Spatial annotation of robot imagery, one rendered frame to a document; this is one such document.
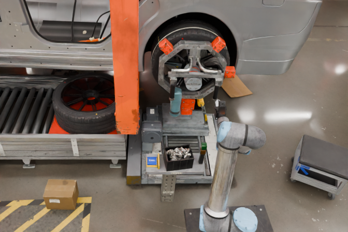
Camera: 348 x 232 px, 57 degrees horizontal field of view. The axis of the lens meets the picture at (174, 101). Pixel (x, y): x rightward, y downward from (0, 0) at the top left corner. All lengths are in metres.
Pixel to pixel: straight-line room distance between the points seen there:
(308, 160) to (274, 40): 1.03
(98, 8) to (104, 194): 1.80
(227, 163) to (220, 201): 0.26
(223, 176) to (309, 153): 1.32
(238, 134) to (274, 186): 1.45
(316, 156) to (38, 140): 2.31
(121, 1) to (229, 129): 0.92
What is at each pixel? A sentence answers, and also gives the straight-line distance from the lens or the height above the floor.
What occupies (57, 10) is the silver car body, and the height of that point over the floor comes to 0.90.
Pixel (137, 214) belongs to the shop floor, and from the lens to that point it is 2.75.
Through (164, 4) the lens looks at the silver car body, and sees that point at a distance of 2.50.
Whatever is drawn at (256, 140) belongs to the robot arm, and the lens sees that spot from 1.75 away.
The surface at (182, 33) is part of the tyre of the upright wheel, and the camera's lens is 2.55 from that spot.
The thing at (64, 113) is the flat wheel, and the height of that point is 0.50.
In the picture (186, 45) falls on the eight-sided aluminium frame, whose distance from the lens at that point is 2.50.
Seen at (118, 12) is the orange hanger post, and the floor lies 1.54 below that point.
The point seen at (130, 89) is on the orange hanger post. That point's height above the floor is 0.97.
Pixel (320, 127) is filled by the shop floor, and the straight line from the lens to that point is 3.87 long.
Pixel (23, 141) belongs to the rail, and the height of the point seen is 0.35.
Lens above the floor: 2.38
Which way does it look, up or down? 41 degrees down
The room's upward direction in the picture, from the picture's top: 6 degrees clockwise
